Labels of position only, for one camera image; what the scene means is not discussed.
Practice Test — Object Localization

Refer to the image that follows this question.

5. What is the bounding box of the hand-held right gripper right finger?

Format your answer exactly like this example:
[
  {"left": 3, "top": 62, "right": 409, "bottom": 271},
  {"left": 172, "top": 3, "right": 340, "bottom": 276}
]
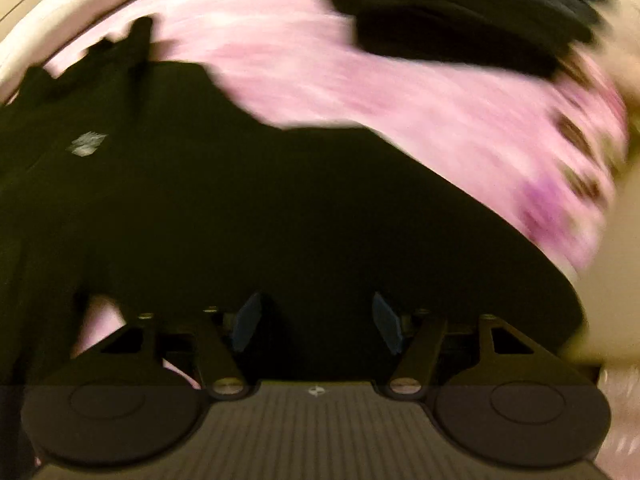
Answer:
[{"left": 372, "top": 291, "right": 596, "bottom": 401}]

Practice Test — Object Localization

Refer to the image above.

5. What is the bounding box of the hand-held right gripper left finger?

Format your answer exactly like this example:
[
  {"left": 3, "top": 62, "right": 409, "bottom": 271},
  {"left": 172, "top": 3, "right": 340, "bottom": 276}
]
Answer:
[{"left": 47, "top": 291, "right": 263, "bottom": 401}]

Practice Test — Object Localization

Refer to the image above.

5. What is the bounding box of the pink floral blanket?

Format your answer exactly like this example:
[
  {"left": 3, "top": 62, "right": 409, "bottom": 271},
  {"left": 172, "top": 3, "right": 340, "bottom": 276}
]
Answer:
[{"left": 35, "top": 0, "right": 640, "bottom": 466}]

